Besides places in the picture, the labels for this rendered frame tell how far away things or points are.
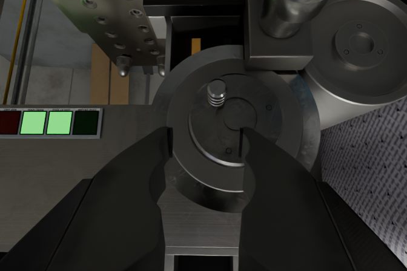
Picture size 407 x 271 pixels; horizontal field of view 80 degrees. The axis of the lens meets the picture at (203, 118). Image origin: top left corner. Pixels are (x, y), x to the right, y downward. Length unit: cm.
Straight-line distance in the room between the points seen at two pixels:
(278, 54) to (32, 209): 59
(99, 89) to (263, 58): 261
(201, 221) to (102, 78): 237
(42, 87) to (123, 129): 310
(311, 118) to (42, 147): 57
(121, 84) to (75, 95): 94
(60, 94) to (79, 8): 307
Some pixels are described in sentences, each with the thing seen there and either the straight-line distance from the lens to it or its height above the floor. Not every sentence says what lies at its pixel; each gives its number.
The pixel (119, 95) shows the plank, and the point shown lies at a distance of 266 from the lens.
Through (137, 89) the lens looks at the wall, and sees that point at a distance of 331.
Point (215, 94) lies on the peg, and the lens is 17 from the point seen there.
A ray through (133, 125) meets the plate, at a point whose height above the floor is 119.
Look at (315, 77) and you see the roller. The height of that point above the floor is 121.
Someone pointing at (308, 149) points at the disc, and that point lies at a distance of 22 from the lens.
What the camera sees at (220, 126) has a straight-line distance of 19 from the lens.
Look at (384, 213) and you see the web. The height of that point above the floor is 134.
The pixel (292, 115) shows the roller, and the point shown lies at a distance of 22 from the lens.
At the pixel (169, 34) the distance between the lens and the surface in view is 25.
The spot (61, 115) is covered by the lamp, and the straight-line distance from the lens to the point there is 64.
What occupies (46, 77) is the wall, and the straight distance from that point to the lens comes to 367.
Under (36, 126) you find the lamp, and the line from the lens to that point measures 67.
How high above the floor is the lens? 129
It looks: 13 degrees down
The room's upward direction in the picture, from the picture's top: 180 degrees counter-clockwise
